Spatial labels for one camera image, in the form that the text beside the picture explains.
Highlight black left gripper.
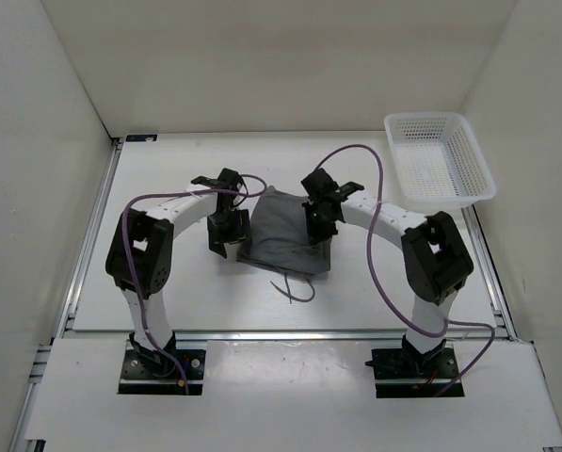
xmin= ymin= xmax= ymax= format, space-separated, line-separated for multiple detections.
xmin=206 ymin=207 xmax=251 ymax=258

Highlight grey drawstring shorts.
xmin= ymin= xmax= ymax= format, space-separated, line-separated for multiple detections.
xmin=236 ymin=186 xmax=331 ymax=303

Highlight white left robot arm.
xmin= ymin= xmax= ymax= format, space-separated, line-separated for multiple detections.
xmin=105 ymin=169 xmax=251 ymax=377

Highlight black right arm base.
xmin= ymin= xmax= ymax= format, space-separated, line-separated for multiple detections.
xmin=365 ymin=347 xmax=465 ymax=399

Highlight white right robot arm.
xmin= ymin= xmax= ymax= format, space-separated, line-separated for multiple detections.
xmin=301 ymin=168 xmax=474 ymax=377

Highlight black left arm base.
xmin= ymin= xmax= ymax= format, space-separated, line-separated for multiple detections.
xmin=118 ymin=343 xmax=206 ymax=396

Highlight white perforated plastic basket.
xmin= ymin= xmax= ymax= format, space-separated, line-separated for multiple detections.
xmin=384 ymin=111 xmax=497 ymax=212

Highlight aluminium table edge rail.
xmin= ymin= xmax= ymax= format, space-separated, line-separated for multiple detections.
xmin=62 ymin=327 xmax=509 ymax=342

